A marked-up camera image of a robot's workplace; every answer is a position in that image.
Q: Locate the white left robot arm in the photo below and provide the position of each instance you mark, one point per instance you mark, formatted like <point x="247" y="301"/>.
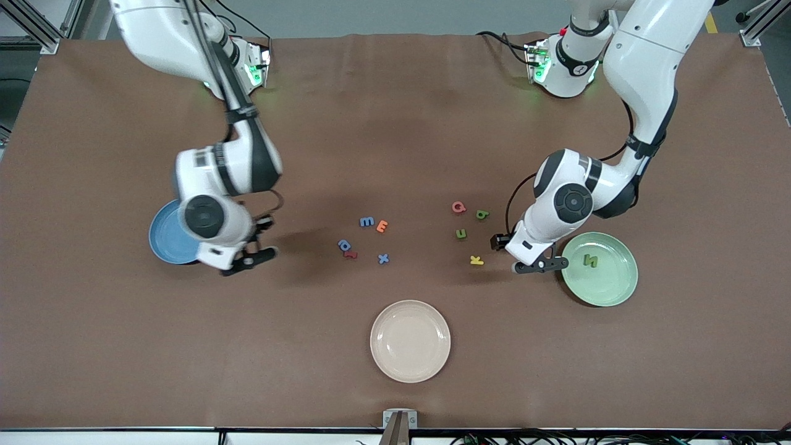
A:
<point x="642" y="62"/>

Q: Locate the brown table cover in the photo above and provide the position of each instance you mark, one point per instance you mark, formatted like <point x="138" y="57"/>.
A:
<point x="123" y="346"/>

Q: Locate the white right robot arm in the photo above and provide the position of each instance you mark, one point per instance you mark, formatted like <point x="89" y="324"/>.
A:
<point x="235" y="167"/>

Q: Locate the green letter N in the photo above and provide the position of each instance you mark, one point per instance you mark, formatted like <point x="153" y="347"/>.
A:
<point x="591" y="261"/>

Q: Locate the pink letter Q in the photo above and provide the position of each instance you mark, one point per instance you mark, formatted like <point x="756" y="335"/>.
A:
<point x="455" y="204"/>

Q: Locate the aluminium frame profile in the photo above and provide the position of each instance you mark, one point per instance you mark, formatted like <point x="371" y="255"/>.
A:
<point x="48" y="44"/>
<point x="749" y="39"/>

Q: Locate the grey metal camera bracket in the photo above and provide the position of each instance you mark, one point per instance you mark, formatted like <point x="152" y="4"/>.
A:
<point x="399" y="426"/>

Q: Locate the orange letter E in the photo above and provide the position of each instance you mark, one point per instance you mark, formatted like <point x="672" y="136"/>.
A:
<point x="382" y="226"/>

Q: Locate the white table frame rail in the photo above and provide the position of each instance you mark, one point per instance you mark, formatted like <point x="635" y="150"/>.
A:
<point x="123" y="439"/>

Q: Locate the green plate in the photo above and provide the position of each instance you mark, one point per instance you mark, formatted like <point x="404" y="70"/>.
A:
<point x="612" y="284"/>

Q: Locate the blue plate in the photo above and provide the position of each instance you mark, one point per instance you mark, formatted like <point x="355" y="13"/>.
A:
<point x="164" y="238"/>

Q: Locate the beige plate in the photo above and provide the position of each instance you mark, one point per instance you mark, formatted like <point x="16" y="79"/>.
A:
<point x="410" y="341"/>

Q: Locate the yellow floor tape strip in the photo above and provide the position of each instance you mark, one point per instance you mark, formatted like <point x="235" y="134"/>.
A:
<point x="712" y="25"/>

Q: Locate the blue letter p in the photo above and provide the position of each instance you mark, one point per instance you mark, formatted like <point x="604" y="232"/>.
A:
<point x="343" y="245"/>

